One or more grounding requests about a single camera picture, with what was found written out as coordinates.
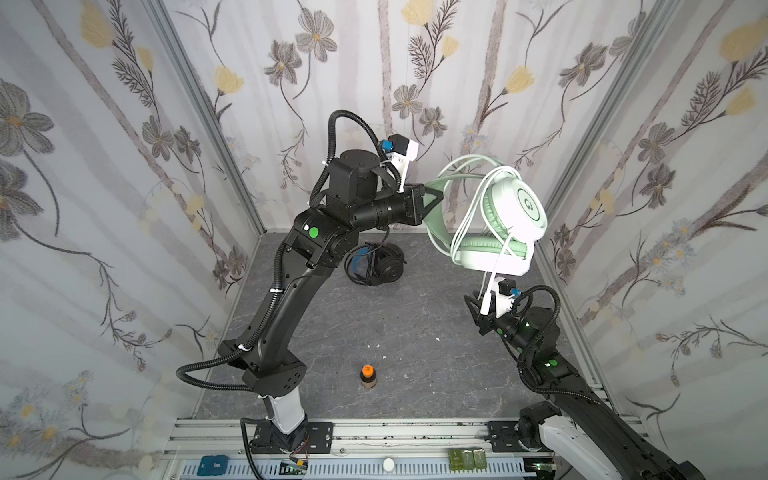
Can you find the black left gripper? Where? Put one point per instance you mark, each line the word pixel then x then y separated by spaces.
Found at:
pixel 414 204

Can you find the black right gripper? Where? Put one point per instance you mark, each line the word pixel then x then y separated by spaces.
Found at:
pixel 487 322

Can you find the black blue headphones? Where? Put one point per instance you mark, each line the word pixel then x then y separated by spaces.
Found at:
pixel 374 264

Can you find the mint green headphones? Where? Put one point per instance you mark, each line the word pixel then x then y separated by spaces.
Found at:
pixel 503 221

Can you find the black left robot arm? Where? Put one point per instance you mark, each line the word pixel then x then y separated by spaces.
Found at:
pixel 314 247

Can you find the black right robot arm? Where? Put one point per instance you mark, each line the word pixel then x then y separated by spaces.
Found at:
pixel 571 420

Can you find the black corrugated left conduit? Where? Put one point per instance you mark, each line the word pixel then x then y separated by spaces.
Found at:
pixel 346 131

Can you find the green battery pack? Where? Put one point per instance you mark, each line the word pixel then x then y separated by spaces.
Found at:
pixel 467 459

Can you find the left corner aluminium profile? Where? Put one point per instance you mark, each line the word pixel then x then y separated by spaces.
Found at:
pixel 172 43

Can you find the corner aluminium profile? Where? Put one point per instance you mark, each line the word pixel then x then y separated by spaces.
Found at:
pixel 172 43
pixel 639 53

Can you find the small orange cap bottle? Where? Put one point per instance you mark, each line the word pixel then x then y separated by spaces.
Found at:
pixel 368 376

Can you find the right corner aluminium profile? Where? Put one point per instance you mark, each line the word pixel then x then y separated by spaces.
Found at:
pixel 639 53

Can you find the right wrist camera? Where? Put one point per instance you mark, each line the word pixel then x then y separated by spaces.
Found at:
pixel 505 292

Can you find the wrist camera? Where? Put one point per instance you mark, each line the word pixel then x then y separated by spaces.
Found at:
pixel 400 152
pixel 505 292

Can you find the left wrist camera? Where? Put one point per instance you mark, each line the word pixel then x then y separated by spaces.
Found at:
pixel 400 152

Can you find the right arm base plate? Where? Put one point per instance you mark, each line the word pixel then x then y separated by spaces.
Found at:
pixel 515 436

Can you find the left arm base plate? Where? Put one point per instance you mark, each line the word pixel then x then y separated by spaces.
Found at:
pixel 308 437

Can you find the aluminium mounting rail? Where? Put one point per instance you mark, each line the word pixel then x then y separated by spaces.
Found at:
pixel 419 448

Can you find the blue box on rail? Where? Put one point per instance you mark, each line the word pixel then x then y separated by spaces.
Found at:
pixel 213 466

